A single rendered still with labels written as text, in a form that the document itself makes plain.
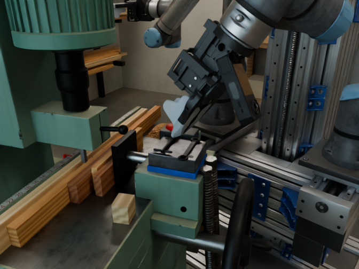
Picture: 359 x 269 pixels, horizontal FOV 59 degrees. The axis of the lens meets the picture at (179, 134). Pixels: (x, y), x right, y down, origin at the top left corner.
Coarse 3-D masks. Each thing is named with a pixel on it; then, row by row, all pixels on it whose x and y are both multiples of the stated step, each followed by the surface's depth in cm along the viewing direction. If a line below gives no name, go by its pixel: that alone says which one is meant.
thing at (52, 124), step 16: (32, 112) 62; (48, 112) 61; (64, 112) 61; (80, 112) 61; (96, 112) 61; (48, 128) 62; (64, 128) 61; (80, 128) 60; (96, 128) 61; (64, 144) 63; (80, 144) 61; (96, 144) 62
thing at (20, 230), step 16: (160, 112) 104; (128, 128) 87; (144, 128) 93; (48, 192) 59; (64, 192) 61; (32, 208) 55; (48, 208) 57; (16, 224) 51; (32, 224) 54; (16, 240) 51
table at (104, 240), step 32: (128, 192) 66; (64, 224) 57; (96, 224) 57; (160, 224) 63; (192, 224) 61; (0, 256) 50; (32, 256) 50; (64, 256) 50; (96, 256) 50; (128, 256) 55
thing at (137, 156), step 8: (128, 136) 69; (120, 144) 66; (128, 144) 69; (136, 144) 73; (112, 152) 65; (120, 152) 66; (128, 152) 69; (136, 152) 69; (120, 160) 66; (128, 160) 69; (136, 160) 68; (120, 168) 67; (128, 168) 71; (120, 176) 68
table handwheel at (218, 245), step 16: (240, 192) 57; (240, 208) 54; (240, 224) 52; (176, 240) 66; (192, 240) 65; (208, 240) 64; (224, 240) 63; (240, 240) 51; (224, 256) 51; (240, 256) 60
